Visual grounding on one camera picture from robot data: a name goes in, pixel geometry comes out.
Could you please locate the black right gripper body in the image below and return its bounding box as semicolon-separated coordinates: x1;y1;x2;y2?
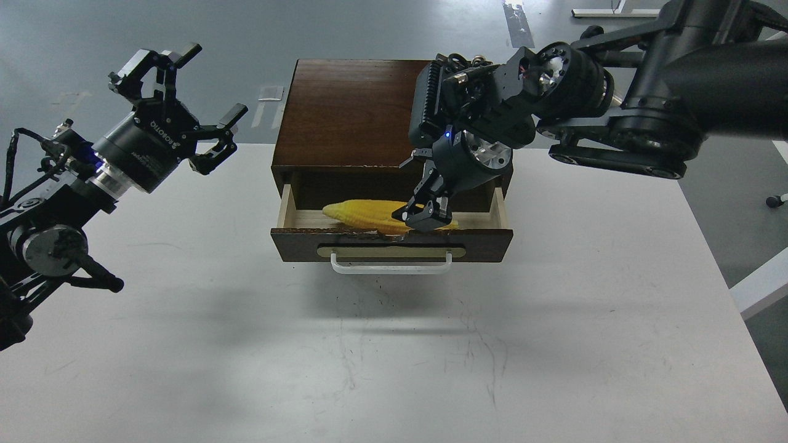
428;130;514;196

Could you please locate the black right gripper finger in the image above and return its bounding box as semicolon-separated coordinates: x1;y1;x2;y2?
414;196;452;232
392;154;443;225

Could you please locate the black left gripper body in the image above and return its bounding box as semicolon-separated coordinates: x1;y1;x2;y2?
93;103;199;193

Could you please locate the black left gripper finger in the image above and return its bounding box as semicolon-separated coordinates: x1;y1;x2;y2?
188;103;248;175
108;42;203;105

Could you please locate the yellow toy corn cob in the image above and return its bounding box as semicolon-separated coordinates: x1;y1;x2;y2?
322;199;460;236

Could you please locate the wooden drawer with white handle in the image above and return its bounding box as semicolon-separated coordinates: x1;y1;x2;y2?
270;185;514;274

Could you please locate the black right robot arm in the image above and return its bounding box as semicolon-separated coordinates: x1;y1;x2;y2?
392;1;787;231

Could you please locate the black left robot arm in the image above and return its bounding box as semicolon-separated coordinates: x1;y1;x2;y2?
1;43;247;349

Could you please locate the dark wooden drawer cabinet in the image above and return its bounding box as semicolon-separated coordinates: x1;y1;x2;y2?
271;59;514;213

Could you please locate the white table leg base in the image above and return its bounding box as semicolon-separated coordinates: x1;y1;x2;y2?
571;1;661;18

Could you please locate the white chair leg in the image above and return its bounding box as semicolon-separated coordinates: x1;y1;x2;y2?
765;31;787;41

